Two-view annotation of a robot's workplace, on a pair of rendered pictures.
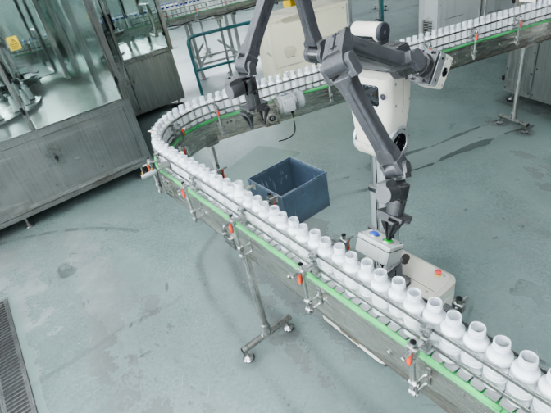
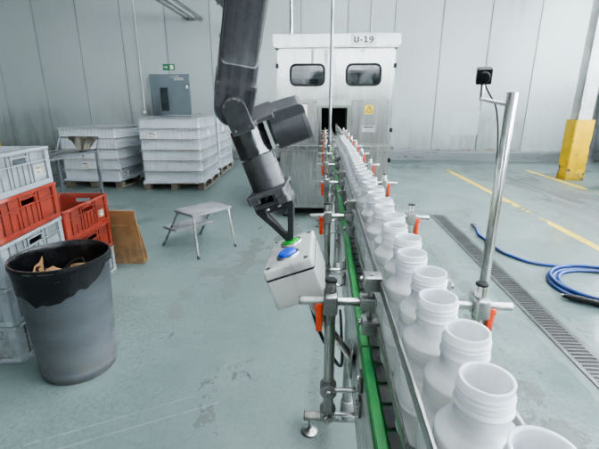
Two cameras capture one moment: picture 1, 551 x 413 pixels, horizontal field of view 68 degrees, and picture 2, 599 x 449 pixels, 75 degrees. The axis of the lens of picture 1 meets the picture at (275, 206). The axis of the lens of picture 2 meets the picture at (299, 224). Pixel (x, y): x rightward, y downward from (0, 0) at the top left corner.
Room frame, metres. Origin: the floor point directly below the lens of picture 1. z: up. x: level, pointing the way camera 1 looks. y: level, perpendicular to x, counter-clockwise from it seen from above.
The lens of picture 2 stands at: (1.59, 0.03, 1.34)
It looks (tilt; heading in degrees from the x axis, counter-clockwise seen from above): 17 degrees down; 215
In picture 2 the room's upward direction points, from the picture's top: straight up
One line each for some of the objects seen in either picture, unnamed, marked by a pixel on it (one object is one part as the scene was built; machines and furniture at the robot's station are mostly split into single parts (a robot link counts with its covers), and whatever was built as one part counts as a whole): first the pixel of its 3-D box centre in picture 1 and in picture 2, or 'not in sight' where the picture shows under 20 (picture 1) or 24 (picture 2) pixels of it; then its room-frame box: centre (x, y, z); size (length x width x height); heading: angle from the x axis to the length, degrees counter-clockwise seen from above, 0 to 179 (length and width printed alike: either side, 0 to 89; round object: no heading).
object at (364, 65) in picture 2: not in sight; (332, 128); (-3.17, -2.73, 1.05); 1.60 x 1.40 x 2.10; 31
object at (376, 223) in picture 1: (383, 217); not in sight; (1.69, -0.54, 0.74); 0.11 x 0.11 x 0.40; 31
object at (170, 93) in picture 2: not in sight; (172, 118); (-5.10, -8.60, 1.05); 1.00 x 0.10 x 2.10; 121
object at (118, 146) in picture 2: not in sight; (109, 154); (-2.33, -6.90, 0.50); 1.23 x 1.05 x 1.00; 30
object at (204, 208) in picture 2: not in sight; (197, 225); (-0.86, -2.90, 0.21); 0.61 x 0.47 x 0.41; 85
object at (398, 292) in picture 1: (398, 300); (373, 229); (0.83, -0.30, 1.08); 0.06 x 0.06 x 0.17
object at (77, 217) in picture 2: not in sight; (62, 216); (0.29, -3.03, 0.55); 0.61 x 0.41 x 0.22; 34
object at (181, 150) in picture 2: not in sight; (182, 150); (-2.97, -5.66, 0.59); 1.24 x 1.03 x 1.17; 34
